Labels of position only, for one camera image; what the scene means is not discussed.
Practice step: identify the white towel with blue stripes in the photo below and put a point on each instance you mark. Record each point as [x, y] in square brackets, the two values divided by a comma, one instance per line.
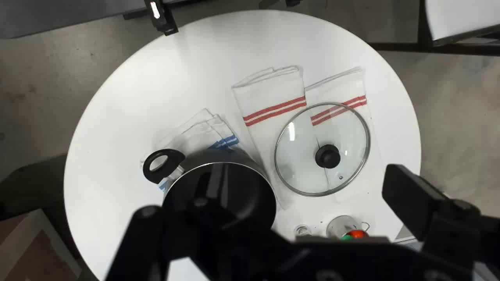
[204, 130]

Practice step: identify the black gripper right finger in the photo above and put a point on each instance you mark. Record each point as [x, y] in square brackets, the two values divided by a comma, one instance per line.
[421, 200]

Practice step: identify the glass lid with black knob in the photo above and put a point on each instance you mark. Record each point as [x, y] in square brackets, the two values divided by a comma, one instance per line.
[321, 150]

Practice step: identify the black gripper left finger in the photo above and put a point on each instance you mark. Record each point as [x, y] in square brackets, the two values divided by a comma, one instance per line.
[142, 244]

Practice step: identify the brown cardboard box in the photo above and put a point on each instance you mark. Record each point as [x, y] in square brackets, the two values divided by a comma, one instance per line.
[31, 250]

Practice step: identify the black cooking pot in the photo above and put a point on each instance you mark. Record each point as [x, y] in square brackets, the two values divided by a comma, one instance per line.
[228, 182]

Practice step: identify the white chair with dark frame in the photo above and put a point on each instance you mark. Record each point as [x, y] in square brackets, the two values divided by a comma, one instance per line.
[460, 18]

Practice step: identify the metal cup with coloured items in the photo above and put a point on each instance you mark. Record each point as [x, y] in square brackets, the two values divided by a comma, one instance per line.
[345, 227]

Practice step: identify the white towel with red stripes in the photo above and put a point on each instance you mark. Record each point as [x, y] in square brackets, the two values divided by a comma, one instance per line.
[270, 104]
[337, 91]

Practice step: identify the black camera on stand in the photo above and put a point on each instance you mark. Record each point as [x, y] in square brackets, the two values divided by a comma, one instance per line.
[160, 16]

